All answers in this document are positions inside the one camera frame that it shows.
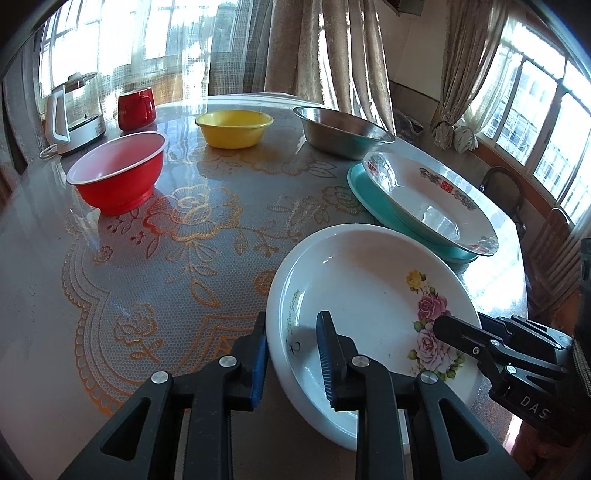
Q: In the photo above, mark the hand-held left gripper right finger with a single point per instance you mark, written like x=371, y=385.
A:
x=325, y=360

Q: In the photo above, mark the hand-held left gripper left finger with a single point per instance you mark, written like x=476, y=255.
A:
x=258, y=364

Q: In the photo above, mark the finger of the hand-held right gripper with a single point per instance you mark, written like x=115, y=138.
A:
x=457, y=332
x=531, y=332

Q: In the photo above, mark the white rose-print plate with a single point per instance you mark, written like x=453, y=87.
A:
x=360, y=277

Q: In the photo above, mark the stainless steel bowl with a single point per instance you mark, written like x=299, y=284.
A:
x=341, y=138

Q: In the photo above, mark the red plastic bowl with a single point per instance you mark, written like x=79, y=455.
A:
x=120, y=184

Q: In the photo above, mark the yellow plastic bowl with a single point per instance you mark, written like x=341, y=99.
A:
x=231, y=134

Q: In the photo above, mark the brown wooden chair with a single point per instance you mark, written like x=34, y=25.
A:
x=554, y=258

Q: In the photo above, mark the white plate with red print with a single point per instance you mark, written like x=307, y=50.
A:
x=415, y=203

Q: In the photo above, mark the floral lace tablecloth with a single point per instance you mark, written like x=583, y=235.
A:
x=184, y=240

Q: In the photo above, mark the round-back dark chair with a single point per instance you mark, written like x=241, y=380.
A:
x=505, y=184

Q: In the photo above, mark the teal plate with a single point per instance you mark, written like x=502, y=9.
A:
x=364, y=194

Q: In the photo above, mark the dark cloth bundle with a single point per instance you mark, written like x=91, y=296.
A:
x=410, y=127

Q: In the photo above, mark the grid-pane window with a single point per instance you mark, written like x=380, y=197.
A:
x=531, y=106

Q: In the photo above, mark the tied beige curtain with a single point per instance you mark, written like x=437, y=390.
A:
x=466, y=55

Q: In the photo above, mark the red mug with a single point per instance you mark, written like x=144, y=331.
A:
x=134, y=110

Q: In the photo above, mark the large beige curtain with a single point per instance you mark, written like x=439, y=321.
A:
x=323, y=55

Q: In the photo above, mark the white glass electric kettle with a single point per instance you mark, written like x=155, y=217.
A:
x=57, y=120

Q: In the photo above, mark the sheer white curtain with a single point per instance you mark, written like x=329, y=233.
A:
x=207, y=46

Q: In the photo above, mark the bright window behind sheer curtain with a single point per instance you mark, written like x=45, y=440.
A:
x=115, y=27

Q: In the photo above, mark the grey wall electrical box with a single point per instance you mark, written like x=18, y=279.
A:
x=406, y=5

